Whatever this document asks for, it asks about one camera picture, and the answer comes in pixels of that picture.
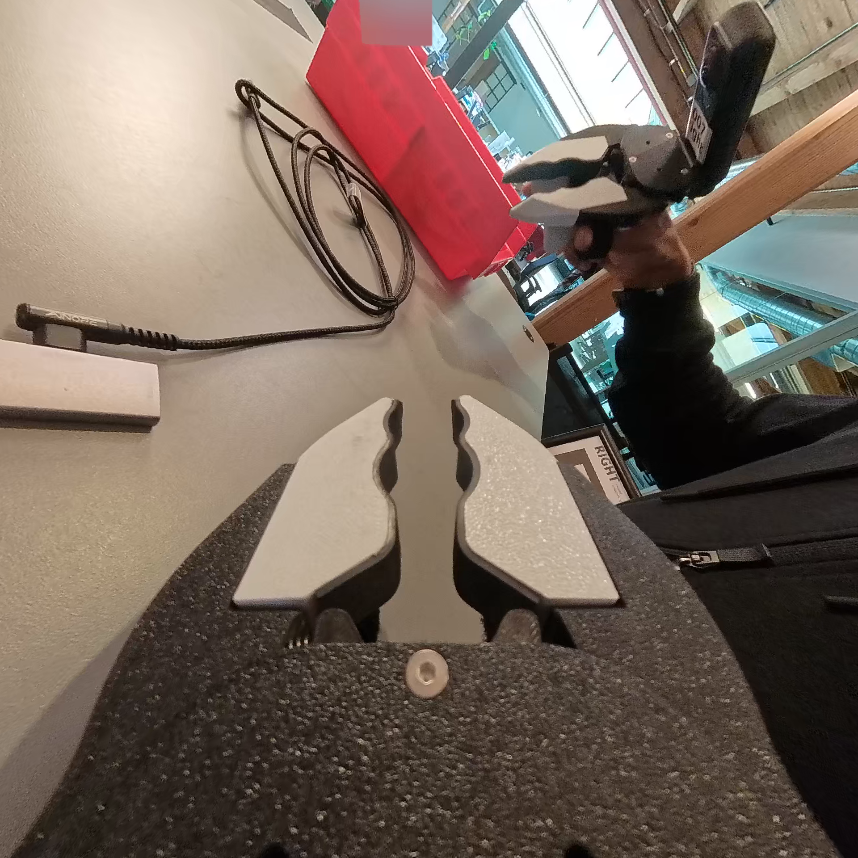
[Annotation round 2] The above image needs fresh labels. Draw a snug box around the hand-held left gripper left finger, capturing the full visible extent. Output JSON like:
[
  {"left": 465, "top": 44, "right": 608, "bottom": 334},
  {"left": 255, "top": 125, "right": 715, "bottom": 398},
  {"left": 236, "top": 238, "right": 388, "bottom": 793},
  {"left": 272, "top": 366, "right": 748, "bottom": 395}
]
[{"left": 232, "top": 397, "right": 404, "bottom": 618}]

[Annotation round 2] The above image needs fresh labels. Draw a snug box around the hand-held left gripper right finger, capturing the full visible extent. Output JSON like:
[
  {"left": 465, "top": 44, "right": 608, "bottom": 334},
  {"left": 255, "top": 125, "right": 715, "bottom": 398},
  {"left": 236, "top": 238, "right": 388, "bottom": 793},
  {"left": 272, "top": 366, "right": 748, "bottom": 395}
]
[{"left": 450, "top": 394, "right": 622, "bottom": 619}]

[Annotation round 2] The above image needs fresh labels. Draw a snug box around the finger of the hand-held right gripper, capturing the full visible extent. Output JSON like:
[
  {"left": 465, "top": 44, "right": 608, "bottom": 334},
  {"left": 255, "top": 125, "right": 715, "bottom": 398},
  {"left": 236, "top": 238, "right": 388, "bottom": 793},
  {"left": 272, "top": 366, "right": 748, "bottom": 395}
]
[
  {"left": 501, "top": 126, "right": 629, "bottom": 186},
  {"left": 509, "top": 176, "right": 634, "bottom": 223}
]

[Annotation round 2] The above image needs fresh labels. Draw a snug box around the red plastic bin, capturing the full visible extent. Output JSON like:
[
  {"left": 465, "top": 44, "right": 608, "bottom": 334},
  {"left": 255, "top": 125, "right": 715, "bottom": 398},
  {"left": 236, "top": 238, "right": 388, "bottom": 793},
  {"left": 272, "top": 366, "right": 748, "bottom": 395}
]
[{"left": 305, "top": 0, "right": 538, "bottom": 282}]

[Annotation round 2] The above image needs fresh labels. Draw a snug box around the grey usb hub with cable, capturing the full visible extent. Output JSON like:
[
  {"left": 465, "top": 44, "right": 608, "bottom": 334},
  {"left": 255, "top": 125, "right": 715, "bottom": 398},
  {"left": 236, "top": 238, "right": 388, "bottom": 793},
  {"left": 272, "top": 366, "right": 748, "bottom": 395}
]
[{"left": 0, "top": 338, "right": 162, "bottom": 430}]

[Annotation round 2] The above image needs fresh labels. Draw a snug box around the black braided usb-c cable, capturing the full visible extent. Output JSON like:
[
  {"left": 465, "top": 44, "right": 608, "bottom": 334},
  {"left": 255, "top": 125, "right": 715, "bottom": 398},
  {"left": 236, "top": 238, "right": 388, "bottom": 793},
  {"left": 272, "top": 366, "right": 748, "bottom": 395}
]
[{"left": 15, "top": 79, "right": 416, "bottom": 353}]

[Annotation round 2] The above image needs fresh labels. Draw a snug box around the person's right forearm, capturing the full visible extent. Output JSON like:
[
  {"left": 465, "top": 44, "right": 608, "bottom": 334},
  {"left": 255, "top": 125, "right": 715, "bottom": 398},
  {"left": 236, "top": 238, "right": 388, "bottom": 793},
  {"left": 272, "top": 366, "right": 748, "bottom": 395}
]
[{"left": 606, "top": 268, "right": 768, "bottom": 490}]

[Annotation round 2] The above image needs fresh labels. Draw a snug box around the person's right hand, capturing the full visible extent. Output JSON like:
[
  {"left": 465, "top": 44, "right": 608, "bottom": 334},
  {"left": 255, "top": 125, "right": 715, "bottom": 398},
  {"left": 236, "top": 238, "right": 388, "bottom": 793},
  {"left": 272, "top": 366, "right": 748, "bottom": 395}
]
[{"left": 563, "top": 211, "right": 698, "bottom": 293}]

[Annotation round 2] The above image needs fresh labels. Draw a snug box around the wooden beam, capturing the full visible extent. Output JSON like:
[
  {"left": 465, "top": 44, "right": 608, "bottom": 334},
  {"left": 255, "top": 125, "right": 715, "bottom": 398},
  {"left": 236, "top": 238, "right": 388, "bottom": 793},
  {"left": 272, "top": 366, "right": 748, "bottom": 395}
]
[{"left": 530, "top": 107, "right": 858, "bottom": 346}]

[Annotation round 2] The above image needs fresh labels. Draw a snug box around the black framed sign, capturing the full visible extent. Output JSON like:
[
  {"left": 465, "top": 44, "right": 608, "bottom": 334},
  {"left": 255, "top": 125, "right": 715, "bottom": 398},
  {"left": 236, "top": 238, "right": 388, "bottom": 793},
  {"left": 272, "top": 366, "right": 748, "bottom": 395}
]
[{"left": 542, "top": 422, "right": 648, "bottom": 505}]

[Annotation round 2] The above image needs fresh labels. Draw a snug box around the silver ventilation duct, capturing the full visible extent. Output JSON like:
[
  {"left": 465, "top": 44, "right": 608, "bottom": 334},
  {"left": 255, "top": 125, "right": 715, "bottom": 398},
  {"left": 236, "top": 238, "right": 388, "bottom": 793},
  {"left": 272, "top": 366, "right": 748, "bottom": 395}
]
[{"left": 700, "top": 265, "right": 858, "bottom": 353}]

